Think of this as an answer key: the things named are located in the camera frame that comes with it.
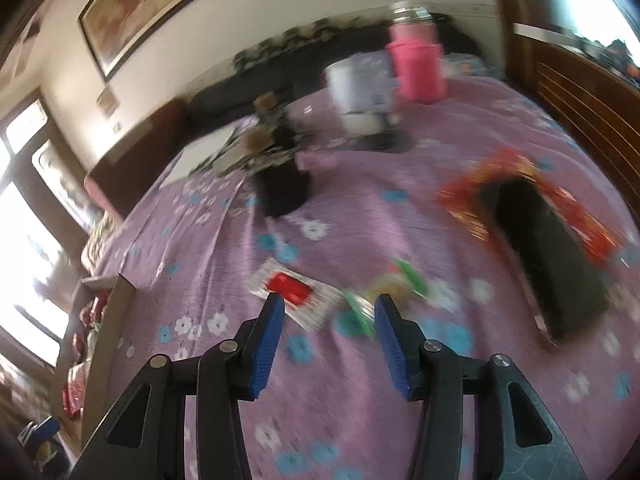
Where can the framed wall painting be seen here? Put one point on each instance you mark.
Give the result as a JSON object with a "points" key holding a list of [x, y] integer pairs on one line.
{"points": [[114, 29]]}

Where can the white paper sheet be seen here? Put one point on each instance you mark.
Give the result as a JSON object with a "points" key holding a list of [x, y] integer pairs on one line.
{"points": [[196, 153]]}

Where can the brown armchair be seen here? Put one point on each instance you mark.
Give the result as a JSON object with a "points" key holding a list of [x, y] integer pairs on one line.
{"points": [[129, 168]]}

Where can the black sofa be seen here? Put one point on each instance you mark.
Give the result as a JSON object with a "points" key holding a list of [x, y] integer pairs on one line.
{"points": [[291, 66]]}

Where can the pink water bottle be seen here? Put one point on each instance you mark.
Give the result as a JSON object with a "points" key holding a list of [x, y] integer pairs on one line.
{"points": [[416, 53]]}

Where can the red paper packet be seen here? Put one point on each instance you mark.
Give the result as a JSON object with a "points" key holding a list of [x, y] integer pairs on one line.
{"points": [[508, 195]]}

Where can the black cylinder container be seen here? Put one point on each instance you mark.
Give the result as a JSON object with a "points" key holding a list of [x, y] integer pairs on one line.
{"points": [[271, 146]]}

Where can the black smartphone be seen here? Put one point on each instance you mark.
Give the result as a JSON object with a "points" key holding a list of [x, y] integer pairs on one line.
{"points": [[567, 293]]}

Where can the white red snack packet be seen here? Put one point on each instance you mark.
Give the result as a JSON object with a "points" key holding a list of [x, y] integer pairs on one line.
{"points": [[310, 303]]}

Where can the white cup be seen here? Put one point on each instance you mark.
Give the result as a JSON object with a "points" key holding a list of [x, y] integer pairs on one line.
{"points": [[363, 91]]}

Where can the cardboard tray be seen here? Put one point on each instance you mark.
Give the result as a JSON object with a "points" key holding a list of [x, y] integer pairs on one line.
{"points": [[114, 317]]}

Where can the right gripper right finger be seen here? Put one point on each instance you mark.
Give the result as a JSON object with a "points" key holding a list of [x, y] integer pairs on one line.
{"points": [[516, 437]]}

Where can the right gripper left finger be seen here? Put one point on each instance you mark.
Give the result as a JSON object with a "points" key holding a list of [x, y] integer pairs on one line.
{"points": [[142, 435]]}

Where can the purple floral tablecloth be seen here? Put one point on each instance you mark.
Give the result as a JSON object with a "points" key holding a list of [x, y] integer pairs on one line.
{"points": [[330, 410]]}

